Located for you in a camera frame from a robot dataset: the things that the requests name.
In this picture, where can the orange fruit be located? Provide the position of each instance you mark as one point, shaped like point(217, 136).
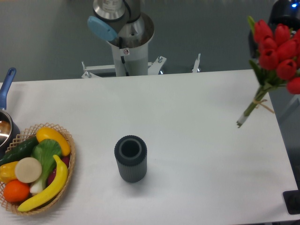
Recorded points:
point(16, 191)

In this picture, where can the yellow banana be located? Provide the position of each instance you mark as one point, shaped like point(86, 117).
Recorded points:
point(51, 191)

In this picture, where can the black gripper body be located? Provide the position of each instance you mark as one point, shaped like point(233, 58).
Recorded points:
point(284, 22)

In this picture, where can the dark grey ribbed vase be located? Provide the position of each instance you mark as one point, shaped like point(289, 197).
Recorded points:
point(131, 156)

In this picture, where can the yellow bell pepper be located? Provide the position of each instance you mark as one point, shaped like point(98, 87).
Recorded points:
point(7, 172)

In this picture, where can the black device at table edge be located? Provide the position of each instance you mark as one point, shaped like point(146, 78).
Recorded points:
point(292, 201)

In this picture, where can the white furniture leg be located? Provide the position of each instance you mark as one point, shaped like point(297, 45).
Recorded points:
point(290, 107)

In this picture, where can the blue handled saucepan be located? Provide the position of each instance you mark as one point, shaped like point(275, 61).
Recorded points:
point(8, 129)

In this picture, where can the green cucumber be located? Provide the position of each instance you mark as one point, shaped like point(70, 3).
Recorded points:
point(23, 150)

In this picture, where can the beige round disc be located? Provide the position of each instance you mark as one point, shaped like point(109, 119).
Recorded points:
point(28, 170)

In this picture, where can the green bok choy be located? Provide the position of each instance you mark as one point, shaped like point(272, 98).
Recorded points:
point(43, 153)

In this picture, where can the red tulip bouquet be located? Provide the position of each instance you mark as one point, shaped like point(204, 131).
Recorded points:
point(277, 62)

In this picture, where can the dark red vegetable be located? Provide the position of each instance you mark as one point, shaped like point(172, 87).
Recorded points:
point(66, 160)

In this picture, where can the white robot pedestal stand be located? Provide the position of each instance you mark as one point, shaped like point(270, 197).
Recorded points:
point(127, 62)

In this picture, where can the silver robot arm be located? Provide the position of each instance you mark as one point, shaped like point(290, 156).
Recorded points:
point(122, 24)

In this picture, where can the woven wicker basket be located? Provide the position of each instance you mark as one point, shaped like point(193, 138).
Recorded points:
point(23, 136)

